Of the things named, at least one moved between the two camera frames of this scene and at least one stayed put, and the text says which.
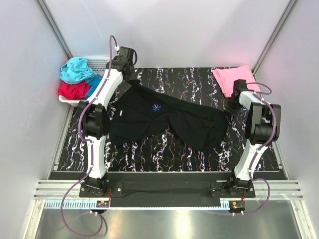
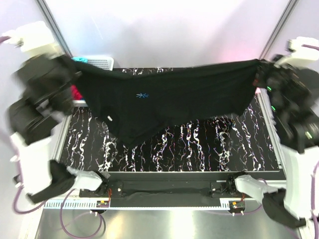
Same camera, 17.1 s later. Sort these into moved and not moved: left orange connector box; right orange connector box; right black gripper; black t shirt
Moved: right black gripper; black t shirt
Not moved: left orange connector box; right orange connector box
